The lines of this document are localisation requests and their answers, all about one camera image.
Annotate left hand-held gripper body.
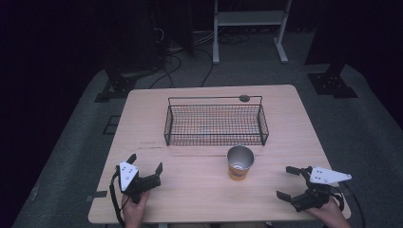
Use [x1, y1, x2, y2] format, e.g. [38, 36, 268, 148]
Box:
[116, 161, 162, 204]

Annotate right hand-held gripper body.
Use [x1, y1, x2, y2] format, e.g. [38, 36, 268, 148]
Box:
[291, 165, 353, 213]

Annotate metal cup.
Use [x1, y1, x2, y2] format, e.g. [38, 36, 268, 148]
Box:
[226, 144, 255, 182]

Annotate black wire basket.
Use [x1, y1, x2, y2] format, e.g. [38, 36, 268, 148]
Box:
[163, 94, 270, 147]

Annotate person's right hand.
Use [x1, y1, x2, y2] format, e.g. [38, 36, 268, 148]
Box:
[305, 197, 352, 228]

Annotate person's left hand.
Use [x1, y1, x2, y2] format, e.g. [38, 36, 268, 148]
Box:
[122, 190, 151, 228]

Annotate black stand base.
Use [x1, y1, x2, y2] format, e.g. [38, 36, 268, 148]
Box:
[93, 69, 158, 104]

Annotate white metal stand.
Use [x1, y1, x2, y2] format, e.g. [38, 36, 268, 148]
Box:
[212, 0, 293, 66]

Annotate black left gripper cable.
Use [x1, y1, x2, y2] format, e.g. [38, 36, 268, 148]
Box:
[108, 165, 126, 228]

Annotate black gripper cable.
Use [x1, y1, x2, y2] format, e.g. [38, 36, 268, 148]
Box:
[331, 180, 367, 228]
[108, 165, 126, 228]

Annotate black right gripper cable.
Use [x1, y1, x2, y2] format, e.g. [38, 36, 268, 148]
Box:
[331, 180, 367, 228]

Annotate black stand base plate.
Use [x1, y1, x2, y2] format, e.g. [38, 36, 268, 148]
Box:
[307, 71, 359, 100]

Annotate black floor cable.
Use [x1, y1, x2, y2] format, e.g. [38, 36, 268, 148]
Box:
[148, 47, 214, 90]

